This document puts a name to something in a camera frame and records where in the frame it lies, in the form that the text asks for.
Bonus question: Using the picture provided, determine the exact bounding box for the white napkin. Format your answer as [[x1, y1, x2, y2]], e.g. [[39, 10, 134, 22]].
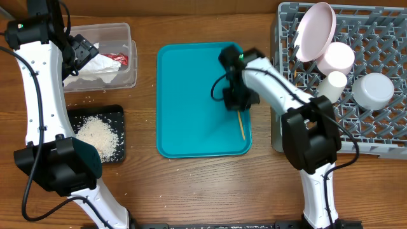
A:
[[63, 54, 121, 86]]

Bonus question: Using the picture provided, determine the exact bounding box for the wooden chopstick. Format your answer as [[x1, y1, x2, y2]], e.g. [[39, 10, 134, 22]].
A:
[[237, 111, 245, 141]]

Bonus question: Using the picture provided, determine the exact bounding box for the red snack wrapper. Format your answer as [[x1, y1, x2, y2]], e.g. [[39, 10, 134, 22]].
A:
[[103, 53, 129, 67]]

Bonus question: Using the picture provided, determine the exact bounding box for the cream cup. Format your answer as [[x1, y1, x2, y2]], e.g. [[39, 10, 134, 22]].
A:
[[317, 71, 347, 104]]

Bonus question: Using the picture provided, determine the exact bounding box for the large white plate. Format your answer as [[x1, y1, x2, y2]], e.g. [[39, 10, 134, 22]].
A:
[[294, 2, 336, 62]]

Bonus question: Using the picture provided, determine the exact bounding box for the small pink bowl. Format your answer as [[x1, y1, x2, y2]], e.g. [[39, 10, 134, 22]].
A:
[[316, 42, 355, 76]]

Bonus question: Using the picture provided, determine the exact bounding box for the grey bowl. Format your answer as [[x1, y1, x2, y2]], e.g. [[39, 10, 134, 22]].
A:
[[352, 73, 394, 111]]

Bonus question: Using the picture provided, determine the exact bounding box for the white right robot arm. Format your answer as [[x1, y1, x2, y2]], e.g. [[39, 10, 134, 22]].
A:
[[218, 45, 362, 228]]

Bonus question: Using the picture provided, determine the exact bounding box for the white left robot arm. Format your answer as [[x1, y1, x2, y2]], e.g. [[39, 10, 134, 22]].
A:
[[3, 0, 137, 228]]

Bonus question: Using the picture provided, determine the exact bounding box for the clear plastic waste bin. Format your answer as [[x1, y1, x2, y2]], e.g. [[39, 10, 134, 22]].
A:
[[64, 23, 137, 92]]

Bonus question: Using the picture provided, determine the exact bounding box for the teal serving tray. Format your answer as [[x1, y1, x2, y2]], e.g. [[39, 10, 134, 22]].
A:
[[156, 42, 252, 158]]

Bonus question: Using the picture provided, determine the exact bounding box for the black tray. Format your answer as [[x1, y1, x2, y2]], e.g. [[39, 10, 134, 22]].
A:
[[67, 104, 126, 163]]

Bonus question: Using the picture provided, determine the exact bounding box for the pile of white rice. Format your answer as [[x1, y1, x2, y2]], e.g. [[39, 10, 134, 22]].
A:
[[76, 116, 124, 163]]

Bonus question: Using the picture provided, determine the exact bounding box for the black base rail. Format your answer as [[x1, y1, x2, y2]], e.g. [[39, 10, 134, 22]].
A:
[[127, 221, 363, 229]]

